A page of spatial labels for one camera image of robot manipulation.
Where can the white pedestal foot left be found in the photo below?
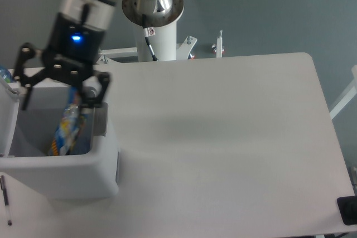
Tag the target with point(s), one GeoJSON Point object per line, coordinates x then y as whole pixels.
{"type": "Point", "coordinates": [121, 55]}

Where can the black white pen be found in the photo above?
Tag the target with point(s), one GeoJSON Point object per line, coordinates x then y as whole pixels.
{"type": "Point", "coordinates": [6, 201]}

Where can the white frame bar right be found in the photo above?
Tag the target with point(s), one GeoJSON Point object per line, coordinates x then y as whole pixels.
{"type": "Point", "coordinates": [345, 97]}

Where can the white pedestal foot right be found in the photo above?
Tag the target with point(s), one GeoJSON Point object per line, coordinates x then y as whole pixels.
{"type": "Point", "coordinates": [217, 48]}

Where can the white trash can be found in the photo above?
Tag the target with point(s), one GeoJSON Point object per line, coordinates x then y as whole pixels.
{"type": "Point", "coordinates": [90, 175]}

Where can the white pedestal foot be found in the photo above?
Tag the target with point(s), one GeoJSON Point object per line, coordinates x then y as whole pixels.
{"type": "Point", "coordinates": [184, 50]}
{"type": "Point", "coordinates": [121, 55]}
{"type": "Point", "coordinates": [217, 48]}

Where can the crushed clear plastic bottle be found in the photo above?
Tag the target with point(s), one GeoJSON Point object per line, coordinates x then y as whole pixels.
{"type": "Point", "coordinates": [82, 146]}

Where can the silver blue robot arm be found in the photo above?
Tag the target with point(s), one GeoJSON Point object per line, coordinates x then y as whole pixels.
{"type": "Point", "coordinates": [95, 13]}

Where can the blue foil snack wrapper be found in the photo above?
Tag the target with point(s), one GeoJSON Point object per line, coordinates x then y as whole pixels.
{"type": "Point", "coordinates": [70, 126]}

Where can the blue bottle behind bin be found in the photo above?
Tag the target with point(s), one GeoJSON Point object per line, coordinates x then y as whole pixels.
{"type": "Point", "coordinates": [6, 75]}

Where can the black device at edge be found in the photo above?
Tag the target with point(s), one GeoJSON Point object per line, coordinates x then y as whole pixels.
{"type": "Point", "coordinates": [347, 208]}

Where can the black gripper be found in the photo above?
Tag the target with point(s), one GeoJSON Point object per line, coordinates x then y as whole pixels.
{"type": "Point", "coordinates": [68, 57]}

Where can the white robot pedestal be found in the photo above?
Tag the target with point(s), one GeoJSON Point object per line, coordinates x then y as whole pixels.
{"type": "Point", "coordinates": [164, 41]}

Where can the white pedestal foot middle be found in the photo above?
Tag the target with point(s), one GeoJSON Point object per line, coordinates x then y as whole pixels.
{"type": "Point", "coordinates": [184, 50]}

